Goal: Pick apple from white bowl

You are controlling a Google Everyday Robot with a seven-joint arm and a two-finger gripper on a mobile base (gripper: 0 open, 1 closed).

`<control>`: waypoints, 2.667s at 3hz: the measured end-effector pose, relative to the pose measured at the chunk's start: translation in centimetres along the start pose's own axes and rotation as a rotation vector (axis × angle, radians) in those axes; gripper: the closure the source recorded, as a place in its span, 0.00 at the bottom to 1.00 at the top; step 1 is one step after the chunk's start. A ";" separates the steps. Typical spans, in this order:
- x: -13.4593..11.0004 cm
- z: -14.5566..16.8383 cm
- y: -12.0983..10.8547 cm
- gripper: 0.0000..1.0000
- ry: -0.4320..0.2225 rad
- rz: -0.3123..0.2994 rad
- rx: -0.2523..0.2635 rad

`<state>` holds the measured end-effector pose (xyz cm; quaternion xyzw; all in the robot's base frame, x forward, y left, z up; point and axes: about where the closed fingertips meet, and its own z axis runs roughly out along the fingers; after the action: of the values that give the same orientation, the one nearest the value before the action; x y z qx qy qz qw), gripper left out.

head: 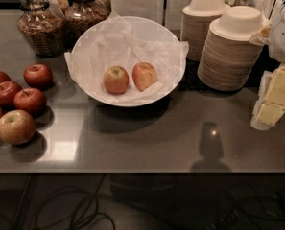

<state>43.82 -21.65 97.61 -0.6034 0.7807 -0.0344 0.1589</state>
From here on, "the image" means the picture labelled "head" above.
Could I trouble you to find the rear stack paper bowls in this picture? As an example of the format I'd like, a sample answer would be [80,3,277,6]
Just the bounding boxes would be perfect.
[180,0,228,61]

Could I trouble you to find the stack paper bowls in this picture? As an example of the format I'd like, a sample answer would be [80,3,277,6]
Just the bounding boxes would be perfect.
[198,6,265,92]
[180,0,228,61]

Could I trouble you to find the white bowl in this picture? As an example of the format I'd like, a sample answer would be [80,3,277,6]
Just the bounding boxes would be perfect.
[70,15,185,108]

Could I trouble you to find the left glass granola jar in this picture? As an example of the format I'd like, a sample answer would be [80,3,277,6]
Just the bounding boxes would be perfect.
[17,0,66,57]

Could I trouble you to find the red apple middle right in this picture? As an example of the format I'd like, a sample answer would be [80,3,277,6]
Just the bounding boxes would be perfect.
[13,88,47,117]

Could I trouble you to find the black floor cables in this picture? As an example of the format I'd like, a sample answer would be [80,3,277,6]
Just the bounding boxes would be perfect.
[0,173,285,230]

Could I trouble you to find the front stack paper bowls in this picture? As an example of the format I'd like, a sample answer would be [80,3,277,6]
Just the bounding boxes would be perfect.
[198,6,265,92]

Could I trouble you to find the glass granola jar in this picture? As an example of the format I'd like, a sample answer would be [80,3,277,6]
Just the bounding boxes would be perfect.
[65,0,108,39]
[17,0,66,57]

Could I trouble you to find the yellow-green apple front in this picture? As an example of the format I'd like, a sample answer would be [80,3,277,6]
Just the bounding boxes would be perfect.
[0,110,36,146]

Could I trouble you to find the right glass granola jar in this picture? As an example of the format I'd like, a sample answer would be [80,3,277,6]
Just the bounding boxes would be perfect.
[65,0,108,39]

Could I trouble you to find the white paper liner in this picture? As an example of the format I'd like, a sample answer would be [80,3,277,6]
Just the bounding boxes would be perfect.
[63,12,190,104]

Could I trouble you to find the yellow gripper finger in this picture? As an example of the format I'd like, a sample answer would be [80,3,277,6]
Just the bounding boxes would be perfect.
[249,26,271,46]
[250,63,285,130]

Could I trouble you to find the red apple top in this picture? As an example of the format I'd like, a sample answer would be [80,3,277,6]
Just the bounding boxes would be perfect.
[23,64,53,90]

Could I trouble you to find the yellow-red apple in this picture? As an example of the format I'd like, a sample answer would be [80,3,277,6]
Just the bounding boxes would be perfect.
[132,62,157,91]
[103,66,130,94]

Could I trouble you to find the red apple middle left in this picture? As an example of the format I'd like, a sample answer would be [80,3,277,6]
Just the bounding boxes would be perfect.
[0,80,22,109]

